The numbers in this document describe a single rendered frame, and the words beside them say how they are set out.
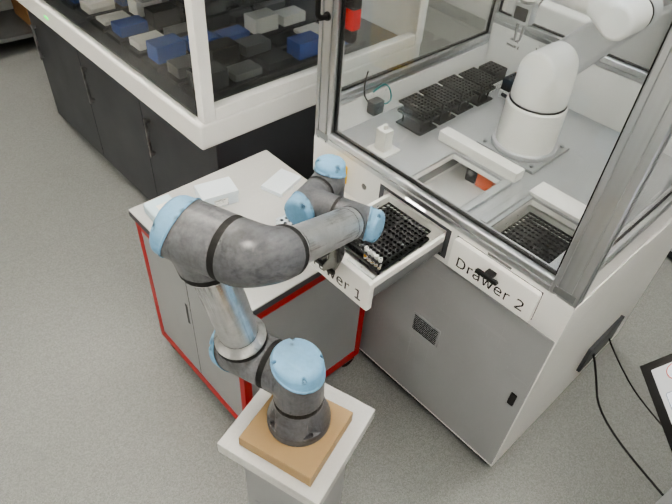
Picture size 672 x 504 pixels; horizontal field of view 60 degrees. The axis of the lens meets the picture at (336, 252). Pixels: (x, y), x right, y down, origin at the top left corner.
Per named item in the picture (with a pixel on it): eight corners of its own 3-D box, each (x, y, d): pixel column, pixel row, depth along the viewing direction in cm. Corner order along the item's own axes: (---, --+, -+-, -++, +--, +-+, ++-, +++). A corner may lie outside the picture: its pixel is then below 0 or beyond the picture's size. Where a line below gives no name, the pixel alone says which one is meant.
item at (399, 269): (367, 302, 162) (369, 287, 157) (307, 252, 174) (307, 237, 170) (457, 240, 182) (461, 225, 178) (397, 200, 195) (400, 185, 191)
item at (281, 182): (281, 197, 204) (281, 194, 203) (261, 189, 207) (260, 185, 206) (301, 179, 212) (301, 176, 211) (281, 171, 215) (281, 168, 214)
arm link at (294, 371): (307, 425, 126) (307, 388, 117) (256, 399, 131) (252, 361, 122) (334, 385, 134) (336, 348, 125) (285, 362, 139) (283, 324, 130)
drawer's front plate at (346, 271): (366, 312, 161) (370, 285, 153) (299, 255, 175) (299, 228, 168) (370, 309, 162) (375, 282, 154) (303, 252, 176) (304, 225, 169)
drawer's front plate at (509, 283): (527, 322, 162) (539, 296, 154) (447, 265, 176) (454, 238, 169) (531, 319, 162) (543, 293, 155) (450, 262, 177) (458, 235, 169)
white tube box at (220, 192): (204, 211, 196) (202, 199, 192) (195, 197, 201) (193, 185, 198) (239, 201, 201) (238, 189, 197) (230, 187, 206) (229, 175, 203)
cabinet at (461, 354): (489, 478, 214) (559, 346, 158) (306, 313, 265) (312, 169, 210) (615, 344, 263) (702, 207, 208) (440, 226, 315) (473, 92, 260)
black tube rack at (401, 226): (377, 279, 167) (379, 263, 163) (336, 247, 176) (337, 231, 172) (427, 246, 179) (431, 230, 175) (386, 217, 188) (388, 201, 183)
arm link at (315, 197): (324, 211, 124) (348, 185, 132) (279, 195, 128) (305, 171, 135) (323, 239, 130) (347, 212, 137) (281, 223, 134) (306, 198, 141)
